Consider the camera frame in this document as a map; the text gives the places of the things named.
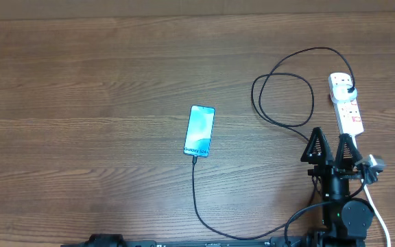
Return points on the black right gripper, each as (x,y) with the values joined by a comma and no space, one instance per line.
(329,166)

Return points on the Galaxy smartphone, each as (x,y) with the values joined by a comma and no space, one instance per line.
(199,131)

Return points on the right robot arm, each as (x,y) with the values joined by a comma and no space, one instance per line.
(345,217)

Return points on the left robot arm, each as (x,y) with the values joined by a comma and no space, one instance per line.
(105,240)

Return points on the white charger adapter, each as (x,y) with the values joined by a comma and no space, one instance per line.
(341,94)

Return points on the white power strip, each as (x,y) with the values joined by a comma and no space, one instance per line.
(347,114)

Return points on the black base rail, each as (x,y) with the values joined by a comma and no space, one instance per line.
(272,242)

